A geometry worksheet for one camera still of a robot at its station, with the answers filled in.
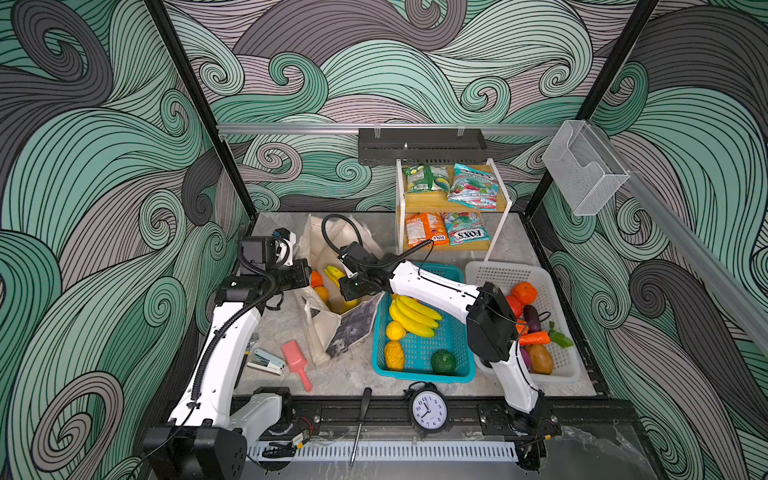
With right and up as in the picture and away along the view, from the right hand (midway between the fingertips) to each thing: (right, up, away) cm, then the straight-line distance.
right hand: (344, 290), depth 86 cm
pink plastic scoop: (-12, -19, -6) cm, 23 cm away
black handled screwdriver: (+6, -29, -12) cm, 32 cm away
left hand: (-7, +8, -10) cm, 15 cm away
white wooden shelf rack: (+25, +25, -8) cm, 36 cm away
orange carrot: (+51, -12, -7) cm, 53 cm away
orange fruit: (-10, +2, +10) cm, 14 cm away
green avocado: (+27, -18, -8) cm, 34 cm away
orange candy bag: (+25, +19, +7) cm, 32 cm away
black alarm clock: (+23, -28, -13) cm, 39 cm away
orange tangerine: (+56, -2, +4) cm, 56 cm away
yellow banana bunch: (+21, -9, +2) cm, 23 cm away
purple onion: (+51, -18, -6) cm, 54 cm away
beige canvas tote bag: (-2, -4, -17) cm, 18 cm away
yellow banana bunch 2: (-3, +5, 0) cm, 6 cm away
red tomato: (+51, -5, +2) cm, 52 cm away
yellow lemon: (+15, -12, 0) cm, 19 cm away
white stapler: (-21, -19, -5) cm, 29 cm away
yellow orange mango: (-7, -2, +7) cm, 10 cm away
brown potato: (+54, -17, -8) cm, 57 cm away
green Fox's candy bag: (+38, +19, +7) cm, 43 cm away
